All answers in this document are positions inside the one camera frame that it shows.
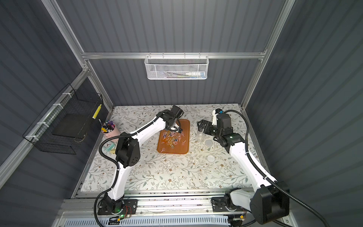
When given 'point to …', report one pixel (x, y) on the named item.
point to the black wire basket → (57, 128)
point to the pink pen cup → (109, 130)
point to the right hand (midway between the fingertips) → (206, 124)
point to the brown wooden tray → (179, 148)
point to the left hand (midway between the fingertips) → (167, 118)
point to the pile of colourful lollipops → (172, 138)
